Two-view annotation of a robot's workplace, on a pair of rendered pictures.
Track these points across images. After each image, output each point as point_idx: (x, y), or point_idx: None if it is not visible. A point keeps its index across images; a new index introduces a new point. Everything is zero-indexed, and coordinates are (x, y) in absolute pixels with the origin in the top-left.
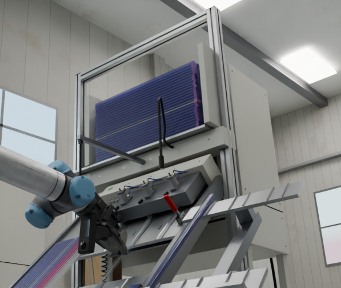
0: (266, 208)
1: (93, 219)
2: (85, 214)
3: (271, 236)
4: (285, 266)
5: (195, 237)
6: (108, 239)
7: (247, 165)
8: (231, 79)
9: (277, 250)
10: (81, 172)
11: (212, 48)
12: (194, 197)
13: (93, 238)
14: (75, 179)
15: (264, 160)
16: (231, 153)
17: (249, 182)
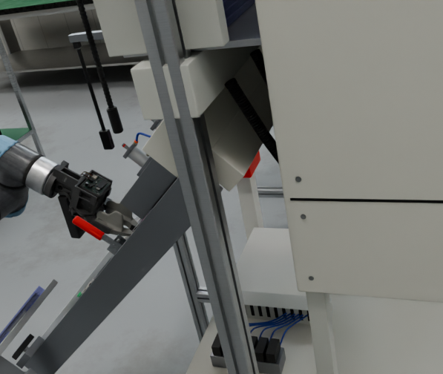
0: (415, 209)
1: (61, 204)
2: (52, 197)
3: (427, 273)
4: None
5: (122, 289)
6: (110, 213)
7: (319, 107)
8: None
9: None
10: (93, 96)
11: None
12: (147, 208)
13: (72, 224)
14: None
15: None
16: (174, 136)
17: (326, 153)
